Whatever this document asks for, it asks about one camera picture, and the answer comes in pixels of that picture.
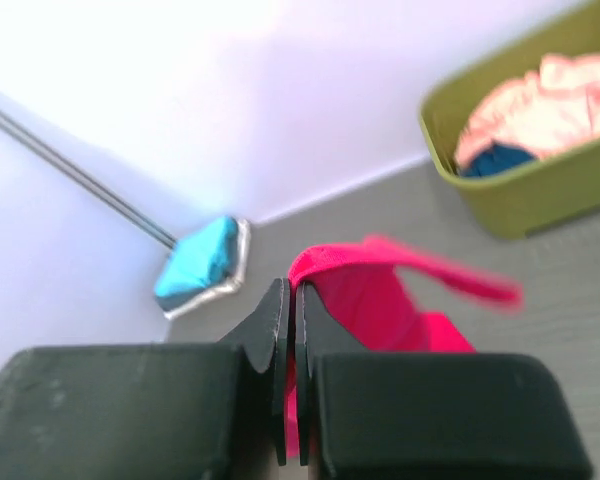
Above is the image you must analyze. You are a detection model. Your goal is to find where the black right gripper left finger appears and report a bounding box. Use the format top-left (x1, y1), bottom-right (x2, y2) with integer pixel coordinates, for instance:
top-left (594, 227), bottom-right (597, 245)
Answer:
top-left (0, 278), bottom-right (288, 479)

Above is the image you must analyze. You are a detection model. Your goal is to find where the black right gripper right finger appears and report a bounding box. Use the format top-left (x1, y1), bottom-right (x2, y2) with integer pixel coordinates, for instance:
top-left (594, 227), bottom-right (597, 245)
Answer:
top-left (295, 284), bottom-right (594, 479)

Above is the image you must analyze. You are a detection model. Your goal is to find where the red t shirt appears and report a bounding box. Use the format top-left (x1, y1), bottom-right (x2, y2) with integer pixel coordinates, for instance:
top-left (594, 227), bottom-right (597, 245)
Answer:
top-left (287, 237), bottom-right (522, 457)

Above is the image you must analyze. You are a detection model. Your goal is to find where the olive green plastic bin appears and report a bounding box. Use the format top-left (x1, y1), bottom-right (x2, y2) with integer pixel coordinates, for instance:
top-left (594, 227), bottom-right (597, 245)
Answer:
top-left (419, 1), bottom-right (600, 239)

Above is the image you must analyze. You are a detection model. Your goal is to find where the folded turquoise t shirt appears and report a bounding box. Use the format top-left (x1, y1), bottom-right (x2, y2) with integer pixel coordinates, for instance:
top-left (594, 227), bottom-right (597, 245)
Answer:
top-left (154, 216), bottom-right (239, 299)

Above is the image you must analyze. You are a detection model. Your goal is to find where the folded white t shirt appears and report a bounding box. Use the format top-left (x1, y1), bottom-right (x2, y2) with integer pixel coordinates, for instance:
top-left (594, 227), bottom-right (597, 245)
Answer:
top-left (162, 217), bottom-right (251, 321)

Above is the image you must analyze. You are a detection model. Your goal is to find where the dark blue t shirt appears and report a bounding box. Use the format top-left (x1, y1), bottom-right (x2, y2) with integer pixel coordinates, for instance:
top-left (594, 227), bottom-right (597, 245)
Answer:
top-left (459, 143), bottom-right (536, 178)

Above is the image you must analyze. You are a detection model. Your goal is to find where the peach t shirt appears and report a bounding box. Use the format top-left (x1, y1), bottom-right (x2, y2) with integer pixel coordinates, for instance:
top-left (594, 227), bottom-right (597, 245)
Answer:
top-left (454, 52), bottom-right (600, 170)

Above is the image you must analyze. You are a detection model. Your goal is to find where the left aluminium frame post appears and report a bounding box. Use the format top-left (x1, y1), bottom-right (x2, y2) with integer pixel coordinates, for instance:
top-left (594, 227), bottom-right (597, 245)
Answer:
top-left (0, 109), bottom-right (177, 249)

